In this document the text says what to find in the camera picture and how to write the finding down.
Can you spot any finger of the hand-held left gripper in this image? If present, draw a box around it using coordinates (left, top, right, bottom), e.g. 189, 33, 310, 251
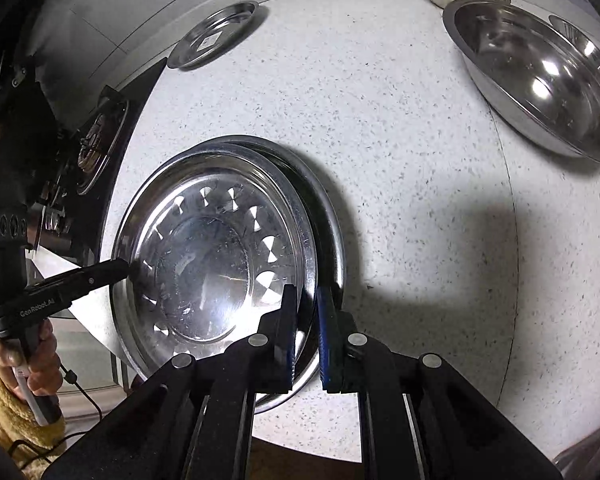
0, 257, 132, 338

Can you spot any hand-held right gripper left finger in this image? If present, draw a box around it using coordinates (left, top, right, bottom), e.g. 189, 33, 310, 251
42, 284, 301, 480

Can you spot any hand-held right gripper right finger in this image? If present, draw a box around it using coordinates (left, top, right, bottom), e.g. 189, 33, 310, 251
316, 284, 565, 480

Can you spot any large patterned steel plate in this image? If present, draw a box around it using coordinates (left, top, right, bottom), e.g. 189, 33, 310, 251
109, 152, 319, 415

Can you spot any stainless steel bowl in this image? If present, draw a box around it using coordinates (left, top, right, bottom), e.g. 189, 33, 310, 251
195, 135, 347, 311

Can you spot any small steel plate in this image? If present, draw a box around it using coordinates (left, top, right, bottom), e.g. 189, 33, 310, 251
167, 1, 260, 70

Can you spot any large steel bowl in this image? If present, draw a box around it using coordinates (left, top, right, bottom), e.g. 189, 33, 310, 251
442, 0, 600, 166

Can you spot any medium steel bowl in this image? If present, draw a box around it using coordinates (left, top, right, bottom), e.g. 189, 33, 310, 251
548, 14, 600, 87

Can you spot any person's left forearm yellow sleeve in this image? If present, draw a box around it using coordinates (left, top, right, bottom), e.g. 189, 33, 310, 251
0, 370, 67, 467

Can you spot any person's left hand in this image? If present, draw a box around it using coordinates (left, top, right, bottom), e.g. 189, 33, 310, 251
0, 319, 63, 405

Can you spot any black range hood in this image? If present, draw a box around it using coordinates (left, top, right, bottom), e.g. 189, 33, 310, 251
0, 35, 63, 211

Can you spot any gas stove burner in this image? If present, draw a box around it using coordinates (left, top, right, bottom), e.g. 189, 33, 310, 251
74, 97, 131, 197

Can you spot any black glass gas stove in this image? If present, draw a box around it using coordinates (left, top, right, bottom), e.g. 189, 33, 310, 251
29, 56, 169, 267

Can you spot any grey plastic bag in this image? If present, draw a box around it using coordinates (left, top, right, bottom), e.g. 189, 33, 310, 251
551, 430, 600, 480

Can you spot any black cable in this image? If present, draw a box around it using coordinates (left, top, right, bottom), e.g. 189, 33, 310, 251
7, 366, 104, 467

